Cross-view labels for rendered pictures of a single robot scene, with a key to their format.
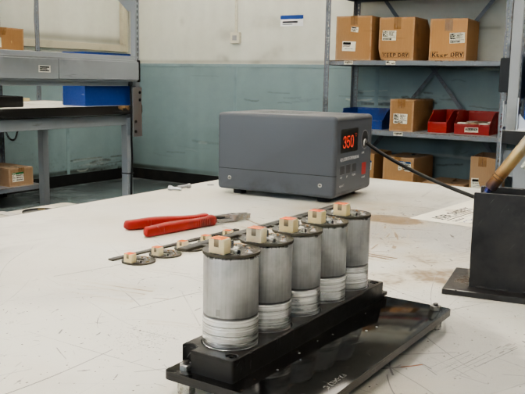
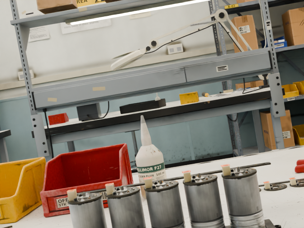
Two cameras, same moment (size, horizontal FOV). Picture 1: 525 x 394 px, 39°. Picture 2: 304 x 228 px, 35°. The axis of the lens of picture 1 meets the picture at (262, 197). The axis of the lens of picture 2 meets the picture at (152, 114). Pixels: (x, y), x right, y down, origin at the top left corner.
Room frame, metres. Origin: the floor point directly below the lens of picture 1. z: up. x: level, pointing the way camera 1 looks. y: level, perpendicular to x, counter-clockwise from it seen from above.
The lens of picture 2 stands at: (0.19, -0.31, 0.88)
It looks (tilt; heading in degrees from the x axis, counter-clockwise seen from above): 3 degrees down; 60
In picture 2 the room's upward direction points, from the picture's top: 10 degrees counter-clockwise
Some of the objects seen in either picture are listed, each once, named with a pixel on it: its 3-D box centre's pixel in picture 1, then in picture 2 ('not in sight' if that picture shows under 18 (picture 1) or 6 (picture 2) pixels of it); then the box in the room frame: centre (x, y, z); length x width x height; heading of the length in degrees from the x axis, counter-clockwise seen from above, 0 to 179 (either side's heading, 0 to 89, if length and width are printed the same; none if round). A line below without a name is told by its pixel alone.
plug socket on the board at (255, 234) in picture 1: (257, 234); (111, 188); (0.33, 0.00, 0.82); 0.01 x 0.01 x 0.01; 57
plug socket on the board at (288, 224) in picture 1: (289, 224); (149, 182); (0.35, -0.01, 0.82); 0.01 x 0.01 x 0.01; 57
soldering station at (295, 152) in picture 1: (296, 152); not in sight; (0.88, -0.04, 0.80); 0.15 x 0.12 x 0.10; 62
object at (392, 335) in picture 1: (326, 345); not in sight; (0.35, -0.03, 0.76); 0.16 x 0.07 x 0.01; 147
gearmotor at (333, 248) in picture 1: (323, 265); (205, 212); (0.38, -0.03, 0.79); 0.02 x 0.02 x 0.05
